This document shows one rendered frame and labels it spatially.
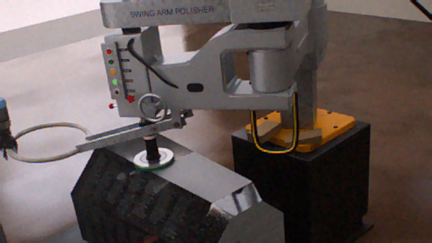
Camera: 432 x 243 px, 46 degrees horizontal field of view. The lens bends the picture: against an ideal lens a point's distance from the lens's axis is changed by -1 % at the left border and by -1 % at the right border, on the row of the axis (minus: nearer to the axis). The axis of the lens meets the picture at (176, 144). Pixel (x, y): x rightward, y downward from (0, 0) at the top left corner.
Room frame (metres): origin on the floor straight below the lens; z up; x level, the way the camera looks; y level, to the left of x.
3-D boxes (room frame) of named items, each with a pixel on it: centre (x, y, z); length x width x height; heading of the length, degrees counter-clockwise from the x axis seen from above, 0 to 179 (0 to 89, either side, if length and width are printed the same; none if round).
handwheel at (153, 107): (2.29, 0.07, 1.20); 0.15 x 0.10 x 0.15; 66
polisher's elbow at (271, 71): (2.18, -0.47, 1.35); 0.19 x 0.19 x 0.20
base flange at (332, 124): (2.76, -0.75, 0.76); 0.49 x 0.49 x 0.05; 35
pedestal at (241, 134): (2.76, -0.75, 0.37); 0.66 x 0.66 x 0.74; 35
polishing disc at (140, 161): (2.44, 0.13, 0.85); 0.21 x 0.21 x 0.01
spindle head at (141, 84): (2.41, 0.06, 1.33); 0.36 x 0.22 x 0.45; 66
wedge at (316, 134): (2.53, -0.71, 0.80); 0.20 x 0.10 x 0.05; 74
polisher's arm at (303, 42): (2.58, -0.67, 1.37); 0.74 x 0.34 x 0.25; 155
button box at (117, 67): (2.37, 0.24, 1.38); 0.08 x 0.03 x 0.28; 66
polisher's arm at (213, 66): (2.27, -0.22, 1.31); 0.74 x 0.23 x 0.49; 66
